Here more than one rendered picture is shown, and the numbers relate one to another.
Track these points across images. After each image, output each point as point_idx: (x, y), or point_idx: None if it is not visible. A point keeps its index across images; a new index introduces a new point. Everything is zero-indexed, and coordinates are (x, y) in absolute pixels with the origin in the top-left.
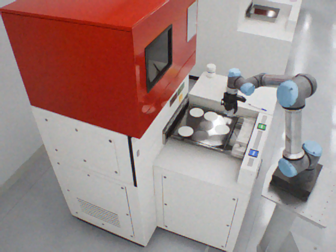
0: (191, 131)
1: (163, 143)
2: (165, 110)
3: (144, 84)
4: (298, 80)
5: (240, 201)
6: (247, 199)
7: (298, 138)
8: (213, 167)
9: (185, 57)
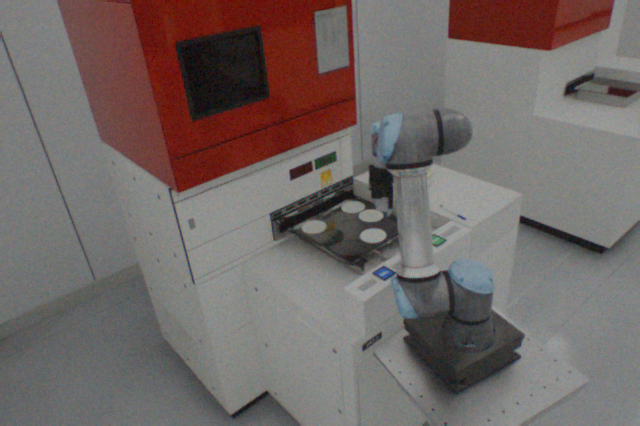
0: (321, 229)
1: (274, 238)
2: (275, 180)
3: (180, 103)
4: (413, 113)
5: (343, 359)
6: (351, 355)
7: (414, 235)
8: (325, 289)
9: (315, 100)
